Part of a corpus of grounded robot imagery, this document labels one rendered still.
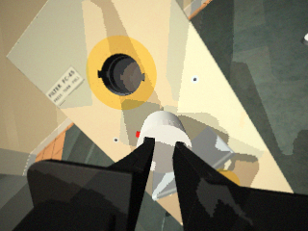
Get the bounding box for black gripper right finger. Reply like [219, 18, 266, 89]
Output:
[172, 141, 308, 231]

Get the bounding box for white short cylinder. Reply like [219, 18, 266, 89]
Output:
[303, 35, 308, 45]

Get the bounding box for white cylinder with two slots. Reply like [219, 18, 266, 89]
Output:
[136, 111, 192, 173]

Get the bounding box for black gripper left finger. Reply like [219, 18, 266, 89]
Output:
[27, 138, 155, 231]

